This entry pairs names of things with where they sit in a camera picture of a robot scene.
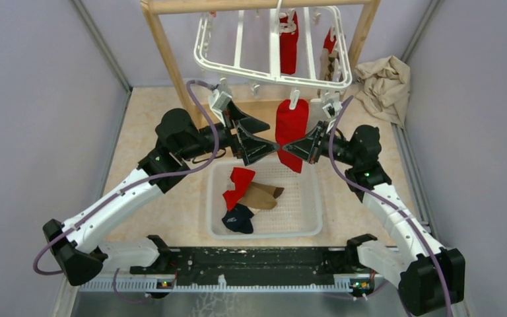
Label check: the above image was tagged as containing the tan brown sock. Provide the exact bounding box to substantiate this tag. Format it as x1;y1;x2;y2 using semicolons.
238;182;285;210

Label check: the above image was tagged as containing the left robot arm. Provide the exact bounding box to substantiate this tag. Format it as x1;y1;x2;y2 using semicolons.
43;103;279;286

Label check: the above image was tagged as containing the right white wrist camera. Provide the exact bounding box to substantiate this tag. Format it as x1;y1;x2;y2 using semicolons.
321;92;342;121

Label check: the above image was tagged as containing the brown argyle sock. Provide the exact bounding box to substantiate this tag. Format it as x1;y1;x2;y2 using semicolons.
318;48;343;81

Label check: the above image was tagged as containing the white sock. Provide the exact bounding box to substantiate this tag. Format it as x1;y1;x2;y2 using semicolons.
306;93;337;132

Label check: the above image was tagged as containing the wooden hanger stand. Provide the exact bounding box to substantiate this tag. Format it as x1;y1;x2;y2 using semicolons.
140;0;382;159

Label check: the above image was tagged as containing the navy santa sock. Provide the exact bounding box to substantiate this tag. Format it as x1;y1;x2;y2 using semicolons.
221;203;254;234

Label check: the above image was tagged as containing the white clip drying hanger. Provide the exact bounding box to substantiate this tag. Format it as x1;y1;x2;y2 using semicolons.
193;1;353;93

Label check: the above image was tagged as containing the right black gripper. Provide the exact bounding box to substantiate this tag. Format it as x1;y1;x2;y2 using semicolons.
283;120;359;166

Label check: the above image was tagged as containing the white plastic basket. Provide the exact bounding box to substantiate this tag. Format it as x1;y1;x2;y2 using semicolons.
205;157;323;240

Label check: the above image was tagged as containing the red santa sock left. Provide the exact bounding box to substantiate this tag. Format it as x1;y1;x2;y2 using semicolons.
279;9;299;75

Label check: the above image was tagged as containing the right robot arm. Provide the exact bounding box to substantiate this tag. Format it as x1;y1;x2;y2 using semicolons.
283;123;465;316

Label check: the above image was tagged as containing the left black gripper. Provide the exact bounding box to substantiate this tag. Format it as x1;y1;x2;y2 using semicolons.
180;100;281;164

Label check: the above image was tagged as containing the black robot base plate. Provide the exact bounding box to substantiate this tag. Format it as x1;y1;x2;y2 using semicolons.
129;247;379;297

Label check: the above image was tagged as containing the beige crumpled cloth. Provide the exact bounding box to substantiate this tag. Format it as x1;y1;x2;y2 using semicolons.
355;55;411;128

